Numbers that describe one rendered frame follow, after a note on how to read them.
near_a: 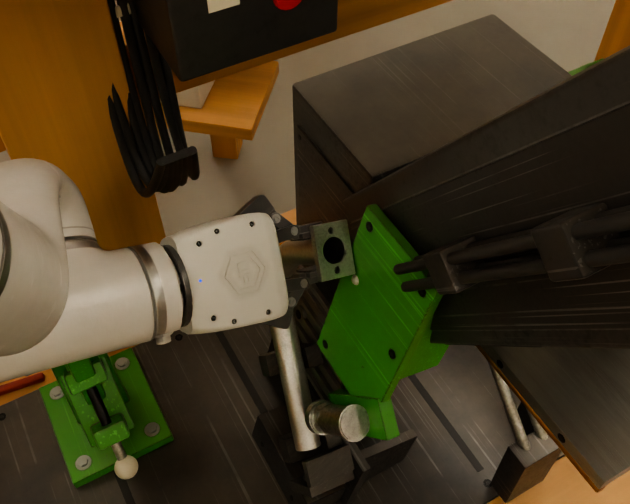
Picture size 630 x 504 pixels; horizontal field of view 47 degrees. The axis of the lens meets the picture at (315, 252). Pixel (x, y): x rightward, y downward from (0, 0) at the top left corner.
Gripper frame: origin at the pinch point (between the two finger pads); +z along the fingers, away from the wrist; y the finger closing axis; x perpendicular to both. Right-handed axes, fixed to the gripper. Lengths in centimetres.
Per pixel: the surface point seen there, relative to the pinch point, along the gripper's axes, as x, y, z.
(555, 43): 142, 45, 216
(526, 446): -4.9, -26.2, 19.6
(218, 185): 166, 11, 66
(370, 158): 0.7, 8.3, 9.2
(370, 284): -4.6, -3.8, 2.8
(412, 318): -10.3, -6.8, 2.7
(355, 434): -0.5, -19.2, 0.6
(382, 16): 19.1, 27.8, 28.9
